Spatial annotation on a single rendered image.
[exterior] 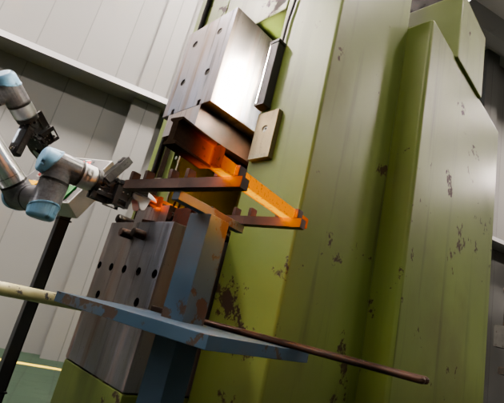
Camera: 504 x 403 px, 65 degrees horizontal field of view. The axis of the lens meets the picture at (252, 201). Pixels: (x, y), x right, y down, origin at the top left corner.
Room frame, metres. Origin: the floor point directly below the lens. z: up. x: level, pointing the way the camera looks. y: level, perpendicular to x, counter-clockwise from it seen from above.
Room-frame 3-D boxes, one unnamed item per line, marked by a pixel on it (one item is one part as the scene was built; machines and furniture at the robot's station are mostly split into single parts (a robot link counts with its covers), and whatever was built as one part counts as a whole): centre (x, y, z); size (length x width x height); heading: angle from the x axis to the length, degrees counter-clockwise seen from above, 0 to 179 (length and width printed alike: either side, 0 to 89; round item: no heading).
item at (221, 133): (1.44, 0.16, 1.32); 0.42 x 0.20 x 0.10; 132
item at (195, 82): (1.41, 0.13, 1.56); 0.42 x 0.39 x 0.40; 132
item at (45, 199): (1.07, 0.55, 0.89); 0.11 x 0.08 x 0.11; 55
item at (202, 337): (0.80, 0.08, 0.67); 0.40 x 0.30 x 0.02; 51
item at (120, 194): (1.17, 0.42, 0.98); 0.12 x 0.08 x 0.09; 132
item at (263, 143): (1.15, 0.01, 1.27); 0.09 x 0.02 x 0.17; 42
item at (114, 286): (1.41, 0.12, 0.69); 0.56 x 0.38 x 0.45; 132
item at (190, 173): (0.80, 0.08, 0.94); 0.23 x 0.06 x 0.02; 141
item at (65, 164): (1.06, 0.54, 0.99); 0.11 x 0.08 x 0.09; 132
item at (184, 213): (1.21, 0.15, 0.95); 0.12 x 0.09 x 0.07; 132
